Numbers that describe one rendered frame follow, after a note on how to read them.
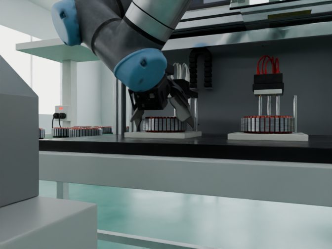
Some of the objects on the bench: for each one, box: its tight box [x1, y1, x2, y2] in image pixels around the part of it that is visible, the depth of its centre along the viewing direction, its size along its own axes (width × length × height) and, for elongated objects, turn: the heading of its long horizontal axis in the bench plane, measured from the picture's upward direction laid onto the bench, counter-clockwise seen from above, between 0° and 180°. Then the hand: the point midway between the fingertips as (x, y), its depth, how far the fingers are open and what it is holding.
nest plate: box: [228, 132, 308, 141], centre depth 63 cm, size 15×15×1 cm
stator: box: [51, 127, 80, 137], centre depth 114 cm, size 11×11×4 cm
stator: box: [143, 117, 188, 132], centre depth 72 cm, size 11×11×4 cm
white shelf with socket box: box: [15, 38, 101, 128], centre depth 155 cm, size 35×37×46 cm
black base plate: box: [39, 133, 332, 164], centre depth 69 cm, size 47×64×2 cm
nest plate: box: [125, 131, 202, 139], centre depth 72 cm, size 15×15×1 cm
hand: (165, 126), depth 72 cm, fingers open, 14 cm apart
